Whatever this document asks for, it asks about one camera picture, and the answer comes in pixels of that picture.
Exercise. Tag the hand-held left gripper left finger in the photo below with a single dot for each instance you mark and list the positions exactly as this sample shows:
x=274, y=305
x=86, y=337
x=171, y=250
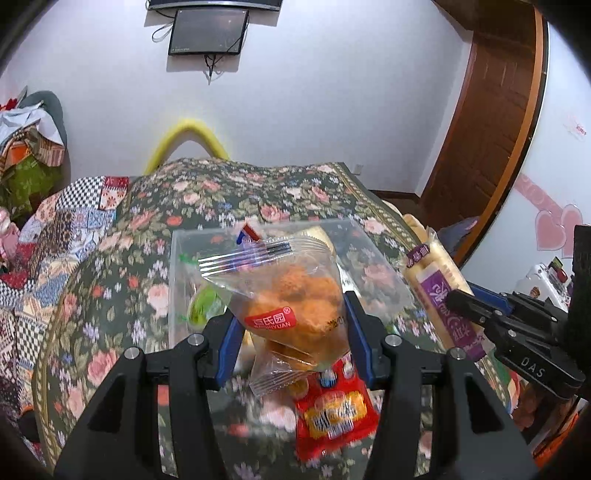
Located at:
x=227, y=341

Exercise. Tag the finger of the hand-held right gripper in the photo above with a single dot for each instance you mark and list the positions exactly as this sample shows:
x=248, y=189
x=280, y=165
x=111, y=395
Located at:
x=487, y=295
x=468, y=309

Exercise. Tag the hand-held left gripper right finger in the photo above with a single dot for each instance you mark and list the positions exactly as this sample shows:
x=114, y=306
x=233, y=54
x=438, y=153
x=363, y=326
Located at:
x=358, y=332

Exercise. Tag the green snack packet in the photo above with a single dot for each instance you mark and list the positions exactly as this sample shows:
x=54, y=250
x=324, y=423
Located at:
x=203, y=304

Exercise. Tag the purple label bread packet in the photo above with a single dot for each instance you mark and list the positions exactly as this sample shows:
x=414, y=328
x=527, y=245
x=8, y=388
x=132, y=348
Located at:
x=438, y=277

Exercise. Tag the clear plastic storage box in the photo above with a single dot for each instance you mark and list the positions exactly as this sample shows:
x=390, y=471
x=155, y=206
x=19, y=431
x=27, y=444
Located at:
x=369, y=263

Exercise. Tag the orange meat floss bread packet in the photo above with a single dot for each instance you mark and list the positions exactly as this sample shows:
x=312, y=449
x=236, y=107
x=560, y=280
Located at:
x=291, y=304

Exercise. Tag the white printed box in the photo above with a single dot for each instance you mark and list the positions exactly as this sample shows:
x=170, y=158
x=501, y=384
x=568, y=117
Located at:
x=540, y=284

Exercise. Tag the red cracker packet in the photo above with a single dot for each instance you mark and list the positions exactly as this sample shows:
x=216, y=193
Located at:
x=334, y=410

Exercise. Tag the pink heart stickers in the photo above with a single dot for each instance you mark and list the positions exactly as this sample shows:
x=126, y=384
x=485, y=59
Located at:
x=554, y=224

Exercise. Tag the beige cloth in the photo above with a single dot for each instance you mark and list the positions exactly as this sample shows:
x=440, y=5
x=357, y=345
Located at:
x=413, y=226

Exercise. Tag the floral blanket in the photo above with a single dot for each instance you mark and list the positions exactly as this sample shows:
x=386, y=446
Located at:
x=207, y=194

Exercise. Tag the wooden door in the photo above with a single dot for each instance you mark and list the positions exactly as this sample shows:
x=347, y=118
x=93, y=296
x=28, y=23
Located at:
x=489, y=129

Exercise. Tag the white sliding wardrobe door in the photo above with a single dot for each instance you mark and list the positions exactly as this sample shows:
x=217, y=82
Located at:
x=568, y=115

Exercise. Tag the patchwork quilt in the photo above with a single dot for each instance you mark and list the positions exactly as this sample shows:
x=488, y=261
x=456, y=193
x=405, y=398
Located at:
x=51, y=230

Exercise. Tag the yellow foam tube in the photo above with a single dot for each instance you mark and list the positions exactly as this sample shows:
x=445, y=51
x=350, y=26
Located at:
x=184, y=129

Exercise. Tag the pink plush toy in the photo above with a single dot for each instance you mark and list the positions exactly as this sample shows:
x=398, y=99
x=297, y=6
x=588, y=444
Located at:
x=4, y=230

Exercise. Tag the green patterned cloth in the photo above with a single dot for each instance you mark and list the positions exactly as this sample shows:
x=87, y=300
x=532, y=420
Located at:
x=23, y=184

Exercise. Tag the wooden overhead cabinet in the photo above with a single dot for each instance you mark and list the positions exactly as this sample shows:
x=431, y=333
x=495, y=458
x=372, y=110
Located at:
x=461, y=14

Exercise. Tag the grey chair back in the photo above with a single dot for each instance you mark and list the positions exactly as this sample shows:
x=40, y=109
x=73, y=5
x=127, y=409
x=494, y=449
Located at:
x=51, y=110

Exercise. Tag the pile of clothes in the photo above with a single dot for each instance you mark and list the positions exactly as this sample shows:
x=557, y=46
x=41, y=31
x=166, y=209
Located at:
x=23, y=129

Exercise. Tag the wall outlet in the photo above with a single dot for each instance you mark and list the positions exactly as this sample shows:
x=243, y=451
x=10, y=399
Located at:
x=358, y=168

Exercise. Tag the small wall monitor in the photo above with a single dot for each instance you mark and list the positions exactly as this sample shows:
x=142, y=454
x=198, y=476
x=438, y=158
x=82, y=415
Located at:
x=207, y=31

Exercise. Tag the wall television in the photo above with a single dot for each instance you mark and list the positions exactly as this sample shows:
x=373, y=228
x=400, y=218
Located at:
x=212, y=3

